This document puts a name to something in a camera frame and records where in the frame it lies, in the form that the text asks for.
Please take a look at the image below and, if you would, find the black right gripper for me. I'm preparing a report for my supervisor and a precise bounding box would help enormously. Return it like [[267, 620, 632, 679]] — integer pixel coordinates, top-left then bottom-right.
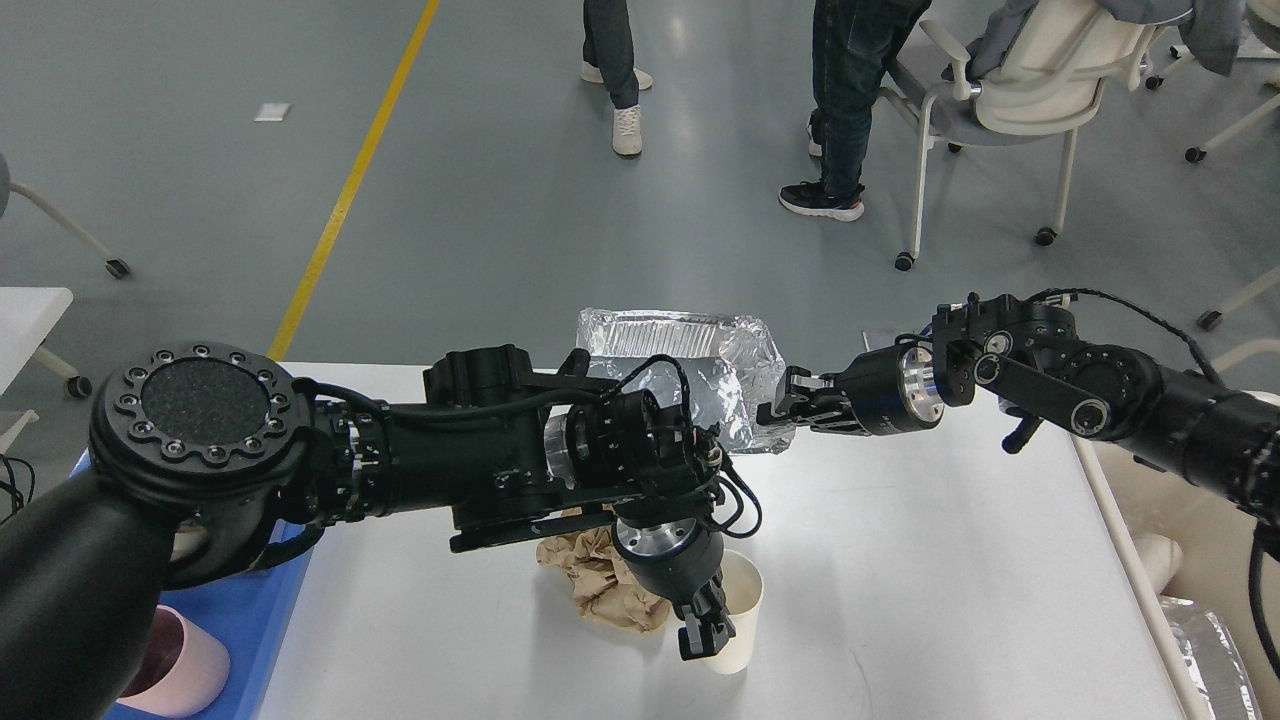
[[756, 343, 945, 436]]

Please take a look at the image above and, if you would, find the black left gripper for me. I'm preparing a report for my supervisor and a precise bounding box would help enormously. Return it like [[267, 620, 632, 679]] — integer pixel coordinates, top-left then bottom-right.
[[612, 518, 737, 661]]

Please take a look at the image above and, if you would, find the white paper cup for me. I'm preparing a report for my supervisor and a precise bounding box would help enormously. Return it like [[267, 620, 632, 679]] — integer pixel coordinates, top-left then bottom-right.
[[698, 550, 765, 675]]

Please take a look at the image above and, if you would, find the aluminium foil tray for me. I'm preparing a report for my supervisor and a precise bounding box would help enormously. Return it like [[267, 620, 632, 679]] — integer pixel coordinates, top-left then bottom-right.
[[577, 307, 794, 454]]

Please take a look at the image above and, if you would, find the brown paper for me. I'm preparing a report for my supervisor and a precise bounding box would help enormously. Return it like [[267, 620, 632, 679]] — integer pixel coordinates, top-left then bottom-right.
[[535, 527, 672, 634]]

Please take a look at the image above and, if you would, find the pink plastic mug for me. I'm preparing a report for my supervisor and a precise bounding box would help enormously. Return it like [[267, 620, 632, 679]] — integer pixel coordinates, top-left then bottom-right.
[[116, 605, 230, 719]]

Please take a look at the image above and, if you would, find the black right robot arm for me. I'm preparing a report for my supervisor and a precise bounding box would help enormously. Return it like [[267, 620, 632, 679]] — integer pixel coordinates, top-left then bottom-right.
[[756, 290, 1279, 666]]

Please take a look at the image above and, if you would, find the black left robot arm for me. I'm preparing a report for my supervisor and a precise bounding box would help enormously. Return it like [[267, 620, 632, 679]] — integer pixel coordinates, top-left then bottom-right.
[[3, 341, 749, 719]]

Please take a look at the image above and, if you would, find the clear floor plate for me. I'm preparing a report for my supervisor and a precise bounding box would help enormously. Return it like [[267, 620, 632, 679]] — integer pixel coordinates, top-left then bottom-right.
[[858, 329, 916, 372]]

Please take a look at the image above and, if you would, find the person with black sneakers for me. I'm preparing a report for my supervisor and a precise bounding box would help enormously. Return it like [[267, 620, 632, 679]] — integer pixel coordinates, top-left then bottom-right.
[[780, 1, 931, 222]]

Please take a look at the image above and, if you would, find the cream plastic bin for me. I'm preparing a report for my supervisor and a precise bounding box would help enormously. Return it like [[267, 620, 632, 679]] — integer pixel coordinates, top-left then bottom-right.
[[1073, 438, 1279, 719]]

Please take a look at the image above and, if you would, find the white grey office chair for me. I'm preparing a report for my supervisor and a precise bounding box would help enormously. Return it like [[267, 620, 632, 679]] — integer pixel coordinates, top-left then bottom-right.
[[879, 1, 1243, 272]]

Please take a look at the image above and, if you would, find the white chair legs right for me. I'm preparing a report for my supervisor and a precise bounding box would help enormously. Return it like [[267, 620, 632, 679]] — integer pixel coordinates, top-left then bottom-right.
[[1146, 0, 1280, 333]]

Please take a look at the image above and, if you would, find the person with white sneakers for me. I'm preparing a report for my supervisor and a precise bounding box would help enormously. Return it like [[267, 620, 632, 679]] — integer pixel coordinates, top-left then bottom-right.
[[580, 1, 653, 158]]

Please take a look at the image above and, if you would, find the blue plastic tray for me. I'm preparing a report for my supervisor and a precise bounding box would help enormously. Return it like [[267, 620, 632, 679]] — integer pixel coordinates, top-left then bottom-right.
[[70, 450, 316, 720]]

